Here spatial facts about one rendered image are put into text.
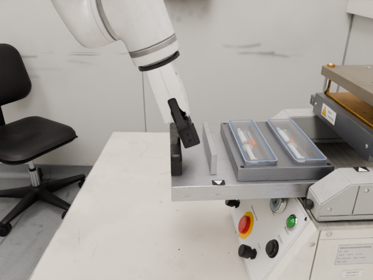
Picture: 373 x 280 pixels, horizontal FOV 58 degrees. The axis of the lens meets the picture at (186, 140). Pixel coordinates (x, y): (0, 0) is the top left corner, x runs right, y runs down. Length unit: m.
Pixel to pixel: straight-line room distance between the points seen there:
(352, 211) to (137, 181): 0.60
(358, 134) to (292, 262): 0.24
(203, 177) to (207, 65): 1.52
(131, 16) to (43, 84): 1.81
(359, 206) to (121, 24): 0.47
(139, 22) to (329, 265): 0.51
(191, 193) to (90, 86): 1.71
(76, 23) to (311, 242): 0.50
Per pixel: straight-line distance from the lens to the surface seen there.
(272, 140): 0.67
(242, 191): 0.58
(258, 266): 0.69
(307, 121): 0.81
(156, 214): 0.86
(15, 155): 1.89
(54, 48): 2.22
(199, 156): 0.65
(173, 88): 0.55
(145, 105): 2.17
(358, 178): 0.59
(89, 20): 0.56
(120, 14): 0.54
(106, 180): 1.01
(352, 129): 0.66
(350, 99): 0.76
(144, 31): 0.54
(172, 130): 0.66
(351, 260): 0.66
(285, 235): 0.64
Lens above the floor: 1.28
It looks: 26 degrees down
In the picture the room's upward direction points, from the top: straight up
